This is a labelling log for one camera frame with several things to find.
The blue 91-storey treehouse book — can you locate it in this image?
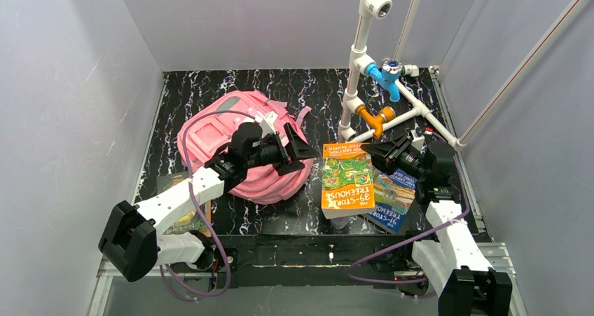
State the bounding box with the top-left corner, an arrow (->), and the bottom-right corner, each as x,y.
364,169 -> 417,234

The orange 39-storey treehouse book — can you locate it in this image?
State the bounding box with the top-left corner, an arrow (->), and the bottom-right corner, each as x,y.
321,142 -> 376,219

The pink student backpack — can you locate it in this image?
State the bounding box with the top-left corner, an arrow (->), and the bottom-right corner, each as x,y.
177,90 -> 313,205

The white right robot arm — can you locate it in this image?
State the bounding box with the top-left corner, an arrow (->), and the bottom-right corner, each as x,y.
362,135 -> 513,315

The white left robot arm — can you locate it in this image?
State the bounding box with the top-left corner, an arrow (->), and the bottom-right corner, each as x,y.
98,122 -> 319,282

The orange pipe fitting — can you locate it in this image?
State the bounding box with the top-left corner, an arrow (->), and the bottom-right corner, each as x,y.
355,104 -> 396,139

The blue pipe valve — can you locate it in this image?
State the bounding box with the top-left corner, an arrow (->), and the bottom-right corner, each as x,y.
364,59 -> 403,102

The green gold book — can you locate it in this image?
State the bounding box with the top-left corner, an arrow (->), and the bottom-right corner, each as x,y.
156,172 -> 212,237

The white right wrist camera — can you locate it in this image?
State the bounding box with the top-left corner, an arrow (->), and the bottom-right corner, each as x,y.
408,128 -> 434,152

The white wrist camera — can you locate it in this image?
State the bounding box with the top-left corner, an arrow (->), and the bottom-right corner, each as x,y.
408,128 -> 434,152
255,111 -> 278,138

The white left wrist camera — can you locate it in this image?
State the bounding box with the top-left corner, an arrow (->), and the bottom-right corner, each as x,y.
255,111 -> 278,138

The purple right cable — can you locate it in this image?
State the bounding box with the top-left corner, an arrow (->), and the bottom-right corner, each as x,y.
347,128 -> 472,301

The purple cable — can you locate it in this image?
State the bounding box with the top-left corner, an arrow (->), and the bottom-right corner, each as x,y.
347,128 -> 472,301
159,110 -> 258,303

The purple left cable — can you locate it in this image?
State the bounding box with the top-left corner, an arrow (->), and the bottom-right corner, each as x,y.
159,110 -> 258,303

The aluminium frame rail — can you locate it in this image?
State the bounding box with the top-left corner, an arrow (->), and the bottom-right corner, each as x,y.
88,242 -> 527,315

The white PVC pipe frame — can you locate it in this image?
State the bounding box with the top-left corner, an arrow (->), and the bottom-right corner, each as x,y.
338,0 -> 466,151

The white wall conduit pipe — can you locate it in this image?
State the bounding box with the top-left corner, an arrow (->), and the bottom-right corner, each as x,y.
456,0 -> 592,151

